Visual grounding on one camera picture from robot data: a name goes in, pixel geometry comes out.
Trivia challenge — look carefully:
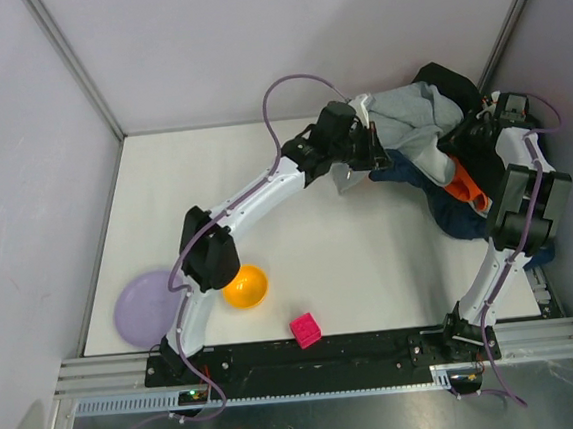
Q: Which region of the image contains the black cloth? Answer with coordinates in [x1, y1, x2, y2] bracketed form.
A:
[411, 52, 549, 199]

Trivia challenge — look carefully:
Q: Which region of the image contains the grey cloth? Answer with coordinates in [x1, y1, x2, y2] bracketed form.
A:
[331, 82, 464, 194]

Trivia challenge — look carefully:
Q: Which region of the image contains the dark blue cloth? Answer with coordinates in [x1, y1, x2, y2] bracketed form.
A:
[365, 135, 558, 282]

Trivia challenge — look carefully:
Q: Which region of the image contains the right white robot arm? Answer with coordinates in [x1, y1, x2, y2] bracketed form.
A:
[441, 92, 572, 361]

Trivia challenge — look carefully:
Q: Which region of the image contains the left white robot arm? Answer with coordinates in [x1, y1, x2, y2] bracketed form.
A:
[163, 94, 392, 361]

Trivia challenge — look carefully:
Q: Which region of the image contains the orange cloth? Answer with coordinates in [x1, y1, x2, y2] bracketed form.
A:
[444, 156, 491, 213]

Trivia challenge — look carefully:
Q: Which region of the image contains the yellow plastic bowl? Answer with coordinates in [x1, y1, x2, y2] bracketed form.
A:
[222, 264, 269, 310]

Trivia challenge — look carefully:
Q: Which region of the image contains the pink cube block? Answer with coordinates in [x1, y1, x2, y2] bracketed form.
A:
[289, 313, 322, 350]

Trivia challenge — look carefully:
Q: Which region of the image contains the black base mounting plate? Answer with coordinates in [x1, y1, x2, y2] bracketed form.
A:
[144, 325, 502, 399]

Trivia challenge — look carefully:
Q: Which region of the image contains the purple plastic plate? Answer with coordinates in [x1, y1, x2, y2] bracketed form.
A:
[113, 270, 181, 349]

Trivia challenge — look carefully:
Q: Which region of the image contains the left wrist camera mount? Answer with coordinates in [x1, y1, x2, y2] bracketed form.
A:
[348, 93, 374, 129]

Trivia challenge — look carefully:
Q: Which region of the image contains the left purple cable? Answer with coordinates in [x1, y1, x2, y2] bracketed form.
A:
[49, 70, 379, 429]

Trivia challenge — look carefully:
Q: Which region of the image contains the purple cable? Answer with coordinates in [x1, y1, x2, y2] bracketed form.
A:
[49, 70, 379, 429]
[459, 88, 573, 412]

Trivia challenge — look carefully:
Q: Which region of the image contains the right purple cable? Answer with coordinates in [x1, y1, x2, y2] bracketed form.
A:
[459, 88, 573, 412]

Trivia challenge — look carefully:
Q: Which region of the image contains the right aluminium corner post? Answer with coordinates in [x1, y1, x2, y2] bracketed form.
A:
[478, 0, 530, 91]

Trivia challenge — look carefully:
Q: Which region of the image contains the aluminium corner post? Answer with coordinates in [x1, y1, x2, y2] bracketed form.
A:
[478, 0, 530, 91]
[21, 0, 125, 142]

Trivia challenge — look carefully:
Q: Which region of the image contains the left aluminium corner post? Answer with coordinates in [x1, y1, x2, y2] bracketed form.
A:
[21, 0, 125, 142]

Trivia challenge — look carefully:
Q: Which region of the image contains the grey slotted cable duct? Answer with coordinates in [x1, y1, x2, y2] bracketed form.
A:
[75, 366, 483, 418]

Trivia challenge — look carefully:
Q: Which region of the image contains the aluminium frame rail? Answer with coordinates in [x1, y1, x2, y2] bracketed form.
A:
[48, 317, 573, 429]

